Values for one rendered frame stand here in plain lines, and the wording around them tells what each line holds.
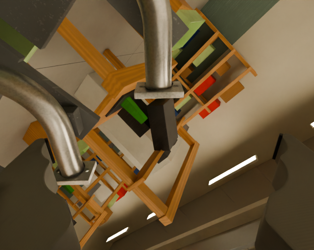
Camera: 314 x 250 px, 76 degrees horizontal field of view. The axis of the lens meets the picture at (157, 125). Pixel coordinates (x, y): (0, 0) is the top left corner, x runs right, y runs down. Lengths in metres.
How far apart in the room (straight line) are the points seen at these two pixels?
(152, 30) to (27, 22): 0.15
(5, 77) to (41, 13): 0.09
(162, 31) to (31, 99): 0.15
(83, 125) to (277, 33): 6.00
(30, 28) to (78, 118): 0.12
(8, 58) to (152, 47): 0.18
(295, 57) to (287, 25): 0.81
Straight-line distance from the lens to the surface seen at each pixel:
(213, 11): 6.17
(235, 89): 5.73
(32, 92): 0.25
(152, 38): 0.22
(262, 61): 6.17
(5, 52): 0.31
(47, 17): 0.29
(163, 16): 0.21
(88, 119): 0.29
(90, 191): 5.64
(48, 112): 0.25
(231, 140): 6.81
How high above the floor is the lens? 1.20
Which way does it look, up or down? 2 degrees up
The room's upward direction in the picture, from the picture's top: 136 degrees clockwise
